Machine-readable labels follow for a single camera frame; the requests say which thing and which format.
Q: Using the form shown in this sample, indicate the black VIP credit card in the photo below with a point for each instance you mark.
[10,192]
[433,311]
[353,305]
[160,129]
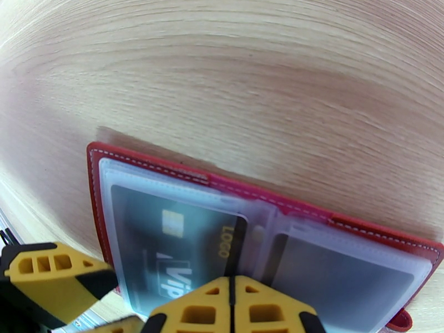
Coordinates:
[347,280]
[149,238]

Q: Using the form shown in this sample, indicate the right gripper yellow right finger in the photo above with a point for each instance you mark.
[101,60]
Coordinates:
[242,318]

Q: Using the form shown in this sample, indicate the red leather card holder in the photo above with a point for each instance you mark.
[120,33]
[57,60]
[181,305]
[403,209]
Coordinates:
[94,189]

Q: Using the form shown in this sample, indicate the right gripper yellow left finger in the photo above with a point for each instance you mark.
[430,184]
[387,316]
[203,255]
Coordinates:
[222,318]

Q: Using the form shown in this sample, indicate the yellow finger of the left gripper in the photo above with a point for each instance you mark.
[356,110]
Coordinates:
[125,327]
[52,290]

